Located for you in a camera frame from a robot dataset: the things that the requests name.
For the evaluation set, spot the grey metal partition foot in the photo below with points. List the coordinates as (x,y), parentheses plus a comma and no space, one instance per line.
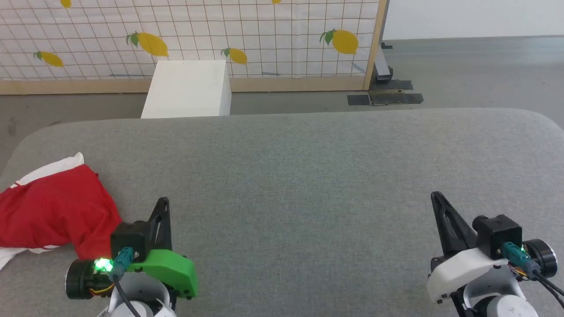
(382,66)

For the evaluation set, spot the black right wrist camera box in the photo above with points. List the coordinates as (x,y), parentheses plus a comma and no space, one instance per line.
(498,233)

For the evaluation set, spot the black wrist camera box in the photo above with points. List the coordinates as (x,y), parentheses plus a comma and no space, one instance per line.
(498,233)
(130,237)

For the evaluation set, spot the lemon print partition screen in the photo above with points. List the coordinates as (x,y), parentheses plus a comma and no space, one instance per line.
(198,31)

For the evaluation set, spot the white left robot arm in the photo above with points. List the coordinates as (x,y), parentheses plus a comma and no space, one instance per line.
(141,304)

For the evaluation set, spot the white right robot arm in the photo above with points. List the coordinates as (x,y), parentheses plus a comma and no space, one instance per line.
(502,304)

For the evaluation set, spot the white box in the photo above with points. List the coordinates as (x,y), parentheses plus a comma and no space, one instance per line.
(187,90)

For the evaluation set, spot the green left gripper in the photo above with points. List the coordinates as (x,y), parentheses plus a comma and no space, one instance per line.
(169,270)

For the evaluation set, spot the black floor tape patch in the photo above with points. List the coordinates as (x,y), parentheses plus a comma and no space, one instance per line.
(387,97)

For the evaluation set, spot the red and white garment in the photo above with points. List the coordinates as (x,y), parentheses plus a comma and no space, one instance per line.
(53,211)

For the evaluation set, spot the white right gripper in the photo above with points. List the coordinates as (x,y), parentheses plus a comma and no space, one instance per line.
(462,268)

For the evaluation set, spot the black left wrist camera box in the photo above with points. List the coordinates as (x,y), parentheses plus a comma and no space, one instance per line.
(130,237)

